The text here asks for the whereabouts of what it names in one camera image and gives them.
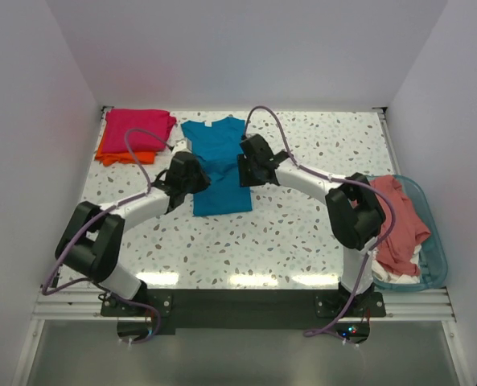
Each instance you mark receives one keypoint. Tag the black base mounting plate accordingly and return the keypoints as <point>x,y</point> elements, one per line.
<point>167,311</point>

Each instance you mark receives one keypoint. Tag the pink t shirt in basket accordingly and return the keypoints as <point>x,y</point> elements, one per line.
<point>396,251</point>

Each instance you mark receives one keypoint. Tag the white t shirt in basket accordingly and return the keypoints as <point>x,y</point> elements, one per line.
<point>383,275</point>

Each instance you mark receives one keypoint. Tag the aluminium table frame rail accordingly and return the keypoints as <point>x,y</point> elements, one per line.
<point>82,304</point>

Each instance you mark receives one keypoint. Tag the folded orange t shirt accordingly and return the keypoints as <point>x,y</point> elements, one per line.
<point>108,159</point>

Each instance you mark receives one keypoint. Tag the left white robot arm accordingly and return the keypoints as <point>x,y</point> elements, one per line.
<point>91,242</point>

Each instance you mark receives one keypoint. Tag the folded magenta t shirt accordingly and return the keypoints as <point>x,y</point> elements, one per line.
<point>143,129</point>

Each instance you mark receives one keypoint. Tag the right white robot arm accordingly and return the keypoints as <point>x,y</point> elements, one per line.
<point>354,212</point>

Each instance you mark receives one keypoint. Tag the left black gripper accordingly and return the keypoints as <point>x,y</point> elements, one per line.
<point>204,181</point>

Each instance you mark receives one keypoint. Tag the clear teal plastic basket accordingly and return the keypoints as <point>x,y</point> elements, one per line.
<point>433,263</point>

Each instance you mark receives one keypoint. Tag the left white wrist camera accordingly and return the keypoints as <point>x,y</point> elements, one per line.
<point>183,145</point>

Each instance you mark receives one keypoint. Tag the blue t shirt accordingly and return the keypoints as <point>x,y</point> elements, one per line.
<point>217,146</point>

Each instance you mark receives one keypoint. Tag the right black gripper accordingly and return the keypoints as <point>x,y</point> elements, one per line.
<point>245,180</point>

